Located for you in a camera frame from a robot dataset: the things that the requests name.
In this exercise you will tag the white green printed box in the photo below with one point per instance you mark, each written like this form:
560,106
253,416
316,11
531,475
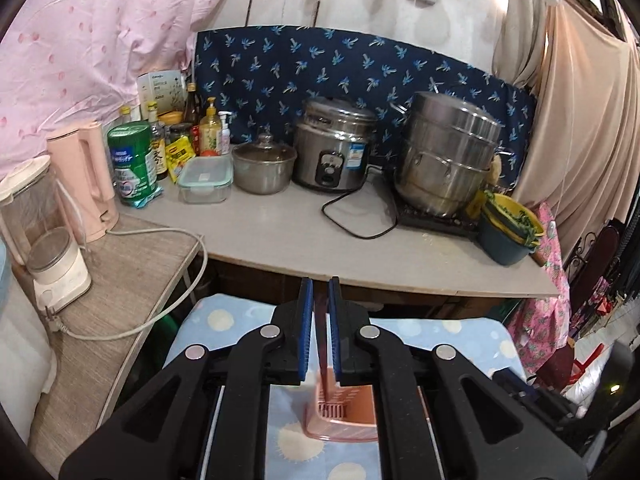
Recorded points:
159,92

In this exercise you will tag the large steel steamer pot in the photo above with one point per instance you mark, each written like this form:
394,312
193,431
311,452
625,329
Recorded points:
445,160

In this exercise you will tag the pink electric kettle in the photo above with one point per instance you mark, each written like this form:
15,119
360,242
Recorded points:
82,175

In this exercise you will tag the yellow seasoning packet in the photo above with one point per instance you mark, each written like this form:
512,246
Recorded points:
180,160

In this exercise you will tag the yellow plastic basin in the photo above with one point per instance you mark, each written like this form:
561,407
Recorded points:
535,225

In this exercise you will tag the yellow cap labelled bottle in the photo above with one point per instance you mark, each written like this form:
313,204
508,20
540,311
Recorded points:
157,150

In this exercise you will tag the white blender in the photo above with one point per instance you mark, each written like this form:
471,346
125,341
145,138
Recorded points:
55,270

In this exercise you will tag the yellow-brown loofah sponge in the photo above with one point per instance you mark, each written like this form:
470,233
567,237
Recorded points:
497,171

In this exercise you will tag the black induction cooker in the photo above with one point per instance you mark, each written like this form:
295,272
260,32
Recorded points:
425,220

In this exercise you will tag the black metal chair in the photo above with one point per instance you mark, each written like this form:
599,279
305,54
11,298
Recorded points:
595,260

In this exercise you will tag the tall dark sauce bottle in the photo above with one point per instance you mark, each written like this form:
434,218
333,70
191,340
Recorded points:
192,107

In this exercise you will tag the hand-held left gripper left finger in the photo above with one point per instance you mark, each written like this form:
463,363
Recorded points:
306,340

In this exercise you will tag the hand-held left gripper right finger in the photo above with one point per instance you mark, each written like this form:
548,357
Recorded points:
334,340

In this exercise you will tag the steel rice cooker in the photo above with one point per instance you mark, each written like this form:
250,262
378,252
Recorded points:
330,150

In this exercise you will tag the clear plastic food container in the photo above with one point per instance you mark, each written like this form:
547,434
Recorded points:
205,180

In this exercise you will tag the cream curtain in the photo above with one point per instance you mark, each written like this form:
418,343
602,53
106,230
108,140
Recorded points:
522,25

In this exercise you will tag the green leafy vegetables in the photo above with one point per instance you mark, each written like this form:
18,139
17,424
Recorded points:
515,212

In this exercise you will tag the pink floral cloth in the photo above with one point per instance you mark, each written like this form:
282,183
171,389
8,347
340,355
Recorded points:
545,325

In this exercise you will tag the peach hanging cloth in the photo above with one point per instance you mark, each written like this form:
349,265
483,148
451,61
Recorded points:
585,120

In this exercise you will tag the grey pot glass lid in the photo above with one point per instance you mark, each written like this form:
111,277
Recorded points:
262,167

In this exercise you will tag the pink perforated plastic basket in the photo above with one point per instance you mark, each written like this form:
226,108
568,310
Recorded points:
345,420

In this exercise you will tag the small white pump bottle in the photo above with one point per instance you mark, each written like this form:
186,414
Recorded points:
225,135

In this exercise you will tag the teal plastic packet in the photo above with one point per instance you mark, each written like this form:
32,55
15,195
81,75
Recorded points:
150,199

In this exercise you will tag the blue planet print tablecloth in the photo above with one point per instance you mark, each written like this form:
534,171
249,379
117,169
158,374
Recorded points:
320,455

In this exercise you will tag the dark blue plastic basin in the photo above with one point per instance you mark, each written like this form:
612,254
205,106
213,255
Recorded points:
505,250

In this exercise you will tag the small yellow cap bottle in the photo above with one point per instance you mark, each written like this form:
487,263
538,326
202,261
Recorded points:
125,116

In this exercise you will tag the colourful hanging clothes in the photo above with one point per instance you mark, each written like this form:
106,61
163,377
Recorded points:
610,305

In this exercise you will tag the yellow dish soap pump bottle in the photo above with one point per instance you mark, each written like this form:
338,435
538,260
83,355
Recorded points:
210,132

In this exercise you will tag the dark jar yellow lid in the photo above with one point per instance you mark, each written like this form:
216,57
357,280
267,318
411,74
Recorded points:
179,132

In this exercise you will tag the navy floral cloth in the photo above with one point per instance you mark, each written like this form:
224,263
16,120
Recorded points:
280,70

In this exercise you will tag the shiny grey plastic cover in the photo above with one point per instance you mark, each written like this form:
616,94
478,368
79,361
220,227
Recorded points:
605,375

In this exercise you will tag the green tin can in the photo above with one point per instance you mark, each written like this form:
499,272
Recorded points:
132,165

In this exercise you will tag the pink dotted curtain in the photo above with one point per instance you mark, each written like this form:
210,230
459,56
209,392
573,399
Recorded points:
85,50

